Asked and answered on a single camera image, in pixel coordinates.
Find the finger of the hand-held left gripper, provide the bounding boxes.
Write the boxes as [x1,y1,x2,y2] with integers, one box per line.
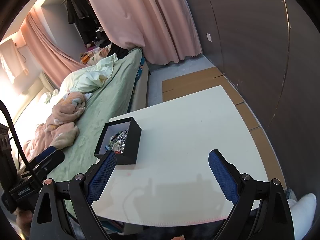
[26,145,65,177]

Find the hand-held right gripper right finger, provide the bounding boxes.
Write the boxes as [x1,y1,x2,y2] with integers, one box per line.
[208,149,296,240]

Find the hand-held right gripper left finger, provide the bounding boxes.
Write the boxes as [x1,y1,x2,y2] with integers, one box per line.
[29,150,117,240]

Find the grey stone bead bracelet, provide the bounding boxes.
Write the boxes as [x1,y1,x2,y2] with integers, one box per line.
[109,130,123,143]

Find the black jewelry box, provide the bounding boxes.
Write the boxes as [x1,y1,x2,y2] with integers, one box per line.
[94,117,142,165]

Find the silver chain bracelet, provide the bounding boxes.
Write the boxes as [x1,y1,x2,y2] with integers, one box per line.
[117,129,129,151]

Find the person's left hand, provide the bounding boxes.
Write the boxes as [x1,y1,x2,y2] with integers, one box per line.
[13,208,33,237]

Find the peach fleece blanket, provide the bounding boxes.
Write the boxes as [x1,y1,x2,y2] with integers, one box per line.
[23,91,87,166]

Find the white patterned pillow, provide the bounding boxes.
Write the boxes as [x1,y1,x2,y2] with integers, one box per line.
[39,89,61,103]

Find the bed with green sheet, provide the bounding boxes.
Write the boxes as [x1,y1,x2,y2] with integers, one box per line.
[44,47,143,183]

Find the cream duvet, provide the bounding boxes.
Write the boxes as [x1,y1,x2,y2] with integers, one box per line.
[59,53,119,98]

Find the person's white-clad leg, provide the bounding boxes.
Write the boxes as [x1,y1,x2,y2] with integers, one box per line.
[285,189,318,240]

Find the brown cardboard sheet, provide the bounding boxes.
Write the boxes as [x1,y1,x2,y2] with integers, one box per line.
[162,66,225,103]

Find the pink window curtain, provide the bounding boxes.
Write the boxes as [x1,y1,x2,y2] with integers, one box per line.
[19,12,88,88]

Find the colourful clutter pile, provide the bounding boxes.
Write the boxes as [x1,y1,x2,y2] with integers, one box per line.
[79,43,112,65]

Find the black cloth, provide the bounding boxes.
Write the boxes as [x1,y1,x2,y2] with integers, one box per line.
[109,42,132,61]

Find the hanging dark clothes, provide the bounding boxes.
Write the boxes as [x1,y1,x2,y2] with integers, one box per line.
[65,0,103,46]

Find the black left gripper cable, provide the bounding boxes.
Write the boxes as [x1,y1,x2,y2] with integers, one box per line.
[0,99,43,191]

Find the beige bed frame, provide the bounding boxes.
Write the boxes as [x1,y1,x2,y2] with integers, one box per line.
[126,60,151,113]

